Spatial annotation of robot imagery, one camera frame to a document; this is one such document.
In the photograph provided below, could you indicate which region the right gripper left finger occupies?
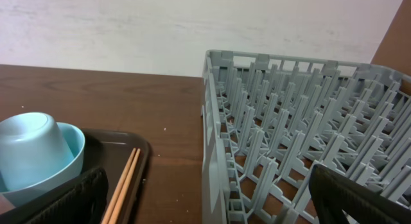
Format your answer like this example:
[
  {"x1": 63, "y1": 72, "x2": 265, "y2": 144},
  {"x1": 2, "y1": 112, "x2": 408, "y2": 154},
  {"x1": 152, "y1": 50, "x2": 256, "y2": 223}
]
[{"x1": 1, "y1": 167, "x2": 109, "y2": 224}]

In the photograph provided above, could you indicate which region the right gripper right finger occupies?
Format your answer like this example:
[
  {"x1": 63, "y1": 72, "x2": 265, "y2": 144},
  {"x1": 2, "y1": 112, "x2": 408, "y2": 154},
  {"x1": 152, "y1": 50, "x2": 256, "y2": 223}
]
[{"x1": 309, "y1": 164, "x2": 410, "y2": 224}]

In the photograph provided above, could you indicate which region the light blue bowl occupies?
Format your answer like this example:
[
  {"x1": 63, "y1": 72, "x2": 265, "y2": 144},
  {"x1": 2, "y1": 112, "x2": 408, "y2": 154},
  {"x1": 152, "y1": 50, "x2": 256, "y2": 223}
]
[{"x1": 1, "y1": 122, "x2": 85, "y2": 207}]

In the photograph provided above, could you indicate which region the light blue cup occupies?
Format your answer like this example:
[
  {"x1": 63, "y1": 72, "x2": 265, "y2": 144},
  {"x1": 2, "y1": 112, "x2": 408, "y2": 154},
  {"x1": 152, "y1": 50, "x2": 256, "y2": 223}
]
[{"x1": 1, "y1": 112, "x2": 74, "y2": 191}]

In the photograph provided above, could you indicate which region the white pink cup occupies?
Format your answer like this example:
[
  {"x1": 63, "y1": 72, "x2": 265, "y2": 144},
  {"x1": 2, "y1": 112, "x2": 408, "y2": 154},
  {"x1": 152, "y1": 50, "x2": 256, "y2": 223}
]
[{"x1": 0, "y1": 194, "x2": 15, "y2": 214}]

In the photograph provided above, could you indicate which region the grey dishwasher rack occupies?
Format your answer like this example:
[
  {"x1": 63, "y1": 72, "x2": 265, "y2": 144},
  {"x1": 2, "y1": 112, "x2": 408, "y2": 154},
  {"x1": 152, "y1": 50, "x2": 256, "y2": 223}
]
[{"x1": 201, "y1": 50, "x2": 410, "y2": 223}]

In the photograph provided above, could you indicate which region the left wooden chopstick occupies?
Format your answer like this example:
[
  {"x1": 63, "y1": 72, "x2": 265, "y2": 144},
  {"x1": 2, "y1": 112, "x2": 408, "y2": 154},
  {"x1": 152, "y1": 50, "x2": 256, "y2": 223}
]
[{"x1": 101, "y1": 148, "x2": 135, "y2": 224}]

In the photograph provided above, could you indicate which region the dark brown serving tray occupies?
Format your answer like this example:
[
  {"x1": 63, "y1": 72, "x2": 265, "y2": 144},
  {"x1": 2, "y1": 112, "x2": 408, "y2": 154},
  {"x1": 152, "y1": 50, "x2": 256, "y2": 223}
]
[{"x1": 0, "y1": 128, "x2": 153, "y2": 224}]

